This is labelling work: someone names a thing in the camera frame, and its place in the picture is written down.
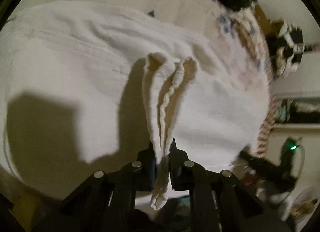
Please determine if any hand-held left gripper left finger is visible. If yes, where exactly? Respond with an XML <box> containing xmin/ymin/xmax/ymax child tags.
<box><xmin>32</xmin><ymin>141</ymin><xmax>157</xmax><ymax>232</ymax></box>

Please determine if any white shelf unit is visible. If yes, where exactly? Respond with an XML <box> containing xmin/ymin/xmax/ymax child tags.
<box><xmin>272</xmin><ymin>92</ymin><xmax>320</xmax><ymax>147</ymax></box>

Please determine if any black and white device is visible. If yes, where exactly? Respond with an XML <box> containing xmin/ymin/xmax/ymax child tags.
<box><xmin>266</xmin><ymin>20</ymin><xmax>306</xmax><ymax>76</ymax></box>

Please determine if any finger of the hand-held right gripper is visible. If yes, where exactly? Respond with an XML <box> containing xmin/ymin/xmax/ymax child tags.
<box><xmin>237</xmin><ymin>150</ymin><xmax>277</xmax><ymax>175</ymax></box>

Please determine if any white towel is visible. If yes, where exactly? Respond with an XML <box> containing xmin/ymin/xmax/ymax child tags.
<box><xmin>0</xmin><ymin>0</ymin><xmax>272</xmax><ymax>211</ymax></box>

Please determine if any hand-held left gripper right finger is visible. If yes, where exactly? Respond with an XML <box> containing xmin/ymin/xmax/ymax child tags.
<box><xmin>169</xmin><ymin>137</ymin><xmax>292</xmax><ymax>232</ymax></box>

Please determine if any round pale dish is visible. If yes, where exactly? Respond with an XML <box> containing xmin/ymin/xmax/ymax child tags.
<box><xmin>290</xmin><ymin>186</ymin><xmax>320</xmax><ymax>225</ymax></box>

